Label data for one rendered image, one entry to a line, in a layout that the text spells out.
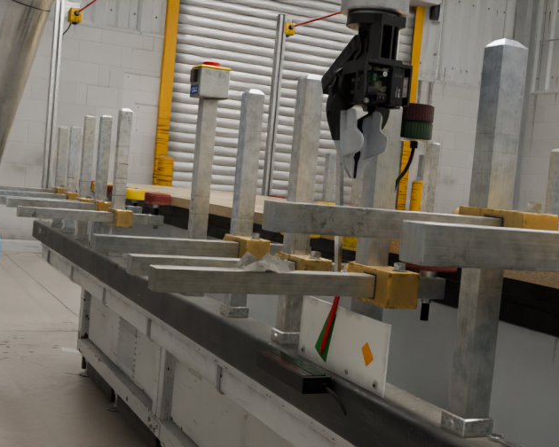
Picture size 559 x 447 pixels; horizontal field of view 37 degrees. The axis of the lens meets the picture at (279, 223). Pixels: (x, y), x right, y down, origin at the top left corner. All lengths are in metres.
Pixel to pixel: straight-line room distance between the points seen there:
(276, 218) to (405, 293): 0.39
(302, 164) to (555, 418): 0.57
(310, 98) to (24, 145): 7.65
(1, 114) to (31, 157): 7.38
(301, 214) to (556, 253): 0.27
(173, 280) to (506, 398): 0.54
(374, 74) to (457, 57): 10.22
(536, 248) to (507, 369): 0.66
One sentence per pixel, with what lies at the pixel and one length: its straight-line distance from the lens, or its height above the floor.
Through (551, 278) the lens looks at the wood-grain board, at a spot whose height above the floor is 0.88.
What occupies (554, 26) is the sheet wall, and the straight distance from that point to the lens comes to 11.67.
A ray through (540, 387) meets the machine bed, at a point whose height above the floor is 0.73.
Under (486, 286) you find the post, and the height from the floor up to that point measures 0.88.
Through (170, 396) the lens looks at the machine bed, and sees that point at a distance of 2.81.
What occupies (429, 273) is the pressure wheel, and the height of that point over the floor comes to 0.87.
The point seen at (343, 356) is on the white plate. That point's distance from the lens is 1.24.
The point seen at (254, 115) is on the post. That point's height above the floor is 1.10.
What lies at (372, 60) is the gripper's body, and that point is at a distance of 1.07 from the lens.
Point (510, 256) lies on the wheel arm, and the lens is 0.64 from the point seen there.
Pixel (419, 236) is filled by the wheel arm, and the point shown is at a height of 0.95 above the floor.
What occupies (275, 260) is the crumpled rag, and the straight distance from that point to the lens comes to 1.10.
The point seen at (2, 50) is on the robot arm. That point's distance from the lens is 1.58.
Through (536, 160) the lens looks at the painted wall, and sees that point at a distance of 11.47.
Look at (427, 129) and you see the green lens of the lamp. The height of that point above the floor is 1.07.
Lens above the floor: 0.98
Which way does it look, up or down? 3 degrees down
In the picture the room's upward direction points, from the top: 5 degrees clockwise
